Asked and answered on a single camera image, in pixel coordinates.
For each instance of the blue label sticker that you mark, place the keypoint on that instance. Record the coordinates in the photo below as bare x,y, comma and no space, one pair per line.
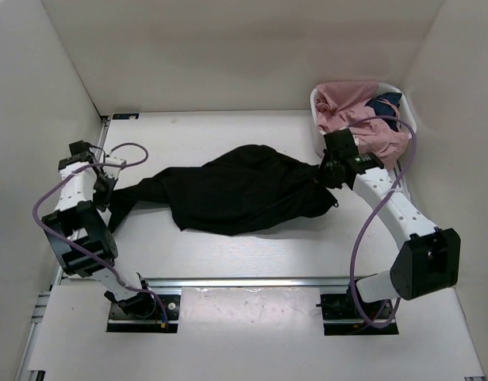
129,116

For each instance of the navy garment in basket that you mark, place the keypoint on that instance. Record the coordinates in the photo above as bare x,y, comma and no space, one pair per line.
387,104

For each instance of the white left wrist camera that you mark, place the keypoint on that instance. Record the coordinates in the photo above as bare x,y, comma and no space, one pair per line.
114,162

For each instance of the aluminium frame rail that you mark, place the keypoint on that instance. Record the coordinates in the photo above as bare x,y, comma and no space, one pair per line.
231,286

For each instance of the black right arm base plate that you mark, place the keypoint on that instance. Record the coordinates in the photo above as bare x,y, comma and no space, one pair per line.
341,318

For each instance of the white laundry basket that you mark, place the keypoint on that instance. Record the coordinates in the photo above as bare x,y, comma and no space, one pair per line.
405,113

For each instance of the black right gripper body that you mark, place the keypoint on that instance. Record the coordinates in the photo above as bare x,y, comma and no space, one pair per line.
326,171

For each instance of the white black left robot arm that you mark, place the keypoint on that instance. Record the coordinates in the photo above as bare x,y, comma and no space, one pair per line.
78,228

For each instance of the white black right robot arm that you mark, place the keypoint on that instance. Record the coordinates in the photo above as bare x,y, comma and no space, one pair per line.
428,256

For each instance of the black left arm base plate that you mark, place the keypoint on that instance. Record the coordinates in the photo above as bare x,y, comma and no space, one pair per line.
142,314

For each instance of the pink garment in basket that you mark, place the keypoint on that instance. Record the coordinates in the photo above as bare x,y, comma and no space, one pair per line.
345,104

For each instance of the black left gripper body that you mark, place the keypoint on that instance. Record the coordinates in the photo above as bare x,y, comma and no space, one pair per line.
103,186

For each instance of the white front cover panel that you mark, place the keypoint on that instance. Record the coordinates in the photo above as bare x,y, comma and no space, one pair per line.
238,334

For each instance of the black trousers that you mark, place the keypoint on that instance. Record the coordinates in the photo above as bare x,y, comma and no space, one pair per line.
250,188

